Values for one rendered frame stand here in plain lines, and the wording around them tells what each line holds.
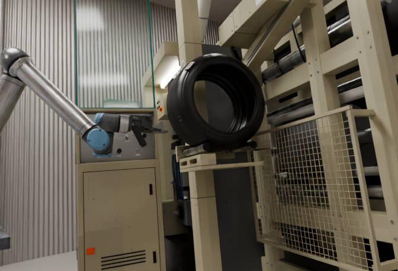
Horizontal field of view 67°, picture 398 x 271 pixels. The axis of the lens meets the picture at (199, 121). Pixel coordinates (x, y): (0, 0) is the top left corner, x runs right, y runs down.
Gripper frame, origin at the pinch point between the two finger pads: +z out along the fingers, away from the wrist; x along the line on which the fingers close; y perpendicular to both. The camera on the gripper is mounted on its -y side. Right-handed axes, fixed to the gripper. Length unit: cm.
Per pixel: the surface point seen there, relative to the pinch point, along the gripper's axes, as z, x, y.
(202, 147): 17.1, -11.0, -7.9
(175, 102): 2.8, -6.0, 15.4
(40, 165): -88, 249, -8
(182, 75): 5.0, -8.2, 30.4
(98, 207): -28, 57, -43
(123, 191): -13, 57, -32
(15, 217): -104, 243, -66
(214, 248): 41, 25, -64
